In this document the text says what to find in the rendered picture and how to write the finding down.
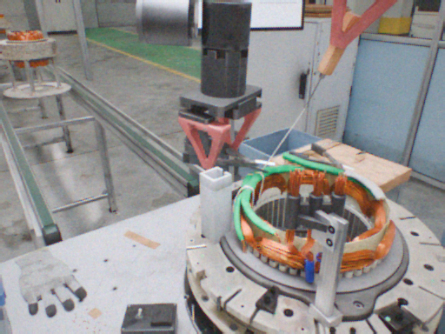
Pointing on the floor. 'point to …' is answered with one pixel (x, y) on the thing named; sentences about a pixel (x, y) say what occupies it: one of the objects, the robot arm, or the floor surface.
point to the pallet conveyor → (37, 217)
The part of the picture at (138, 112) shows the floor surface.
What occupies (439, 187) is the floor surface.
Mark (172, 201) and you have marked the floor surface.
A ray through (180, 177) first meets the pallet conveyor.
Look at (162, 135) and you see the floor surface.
